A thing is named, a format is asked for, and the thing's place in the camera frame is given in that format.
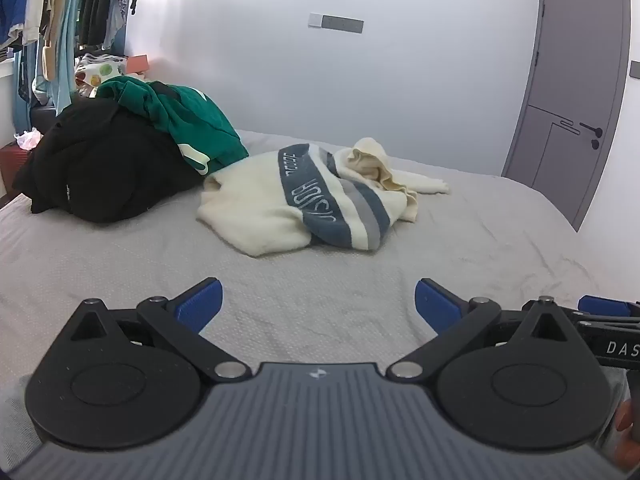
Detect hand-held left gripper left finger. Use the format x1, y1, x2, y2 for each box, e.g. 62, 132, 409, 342
65, 277, 252, 382

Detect dark red bin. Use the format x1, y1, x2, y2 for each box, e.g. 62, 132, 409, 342
0, 142, 33, 196

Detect white blue-striped sweater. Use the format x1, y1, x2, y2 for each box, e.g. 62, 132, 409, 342
196, 137, 450, 257

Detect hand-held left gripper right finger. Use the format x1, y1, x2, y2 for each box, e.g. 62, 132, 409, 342
386, 278, 581, 381

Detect black jacket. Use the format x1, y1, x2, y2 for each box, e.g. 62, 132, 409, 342
13, 97, 213, 224

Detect person's right hand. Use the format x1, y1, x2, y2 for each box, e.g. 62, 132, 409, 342
614, 402, 640, 471

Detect grey bed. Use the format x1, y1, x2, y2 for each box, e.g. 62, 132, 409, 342
0, 129, 640, 466

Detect black door handle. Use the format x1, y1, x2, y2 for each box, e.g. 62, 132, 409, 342
580, 122, 604, 151

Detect green sweatshirt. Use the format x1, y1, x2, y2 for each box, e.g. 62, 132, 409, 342
95, 77, 250, 177

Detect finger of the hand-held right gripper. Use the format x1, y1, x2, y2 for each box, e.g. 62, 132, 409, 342
557, 296, 640, 325

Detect grey door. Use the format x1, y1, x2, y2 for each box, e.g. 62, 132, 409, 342
501, 0, 632, 232

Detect grey wall switch panel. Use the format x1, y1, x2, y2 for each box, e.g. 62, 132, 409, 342
308, 12, 364, 35

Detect fruit-print white bag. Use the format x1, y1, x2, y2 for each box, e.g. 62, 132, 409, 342
75, 54, 128, 98

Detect rack of hanging clothes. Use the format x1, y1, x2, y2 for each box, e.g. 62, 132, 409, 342
0, 0, 146, 126

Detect pink plastic bag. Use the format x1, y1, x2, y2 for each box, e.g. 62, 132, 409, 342
14, 129, 42, 151

